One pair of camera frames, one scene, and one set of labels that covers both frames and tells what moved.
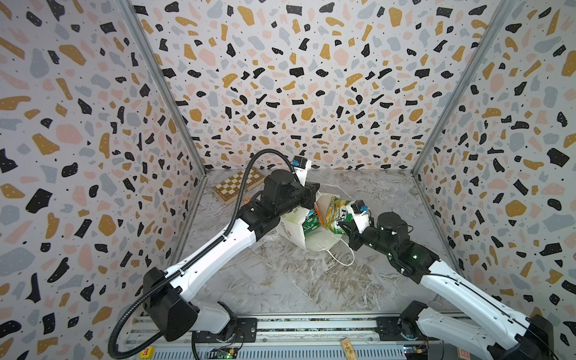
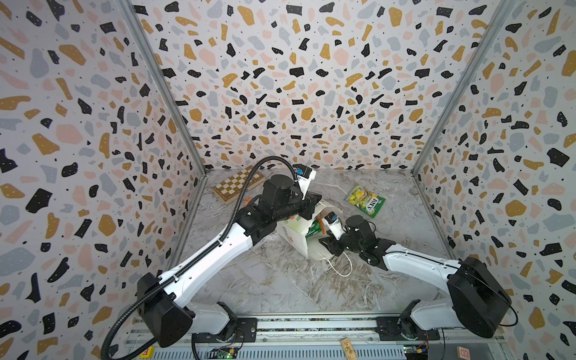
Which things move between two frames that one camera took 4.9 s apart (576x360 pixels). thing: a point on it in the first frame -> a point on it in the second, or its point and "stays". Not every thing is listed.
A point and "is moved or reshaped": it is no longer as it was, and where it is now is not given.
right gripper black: (355, 236) -> (331, 244)
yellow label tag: (148, 353) stays
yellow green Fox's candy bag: (337, 213) -> (365, 201)
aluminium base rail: (302, 338) stays
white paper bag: (291, 225) is moved or reshaped
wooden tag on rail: (349, 349) stays
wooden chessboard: (229, 190) stays
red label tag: (463, 354) stays
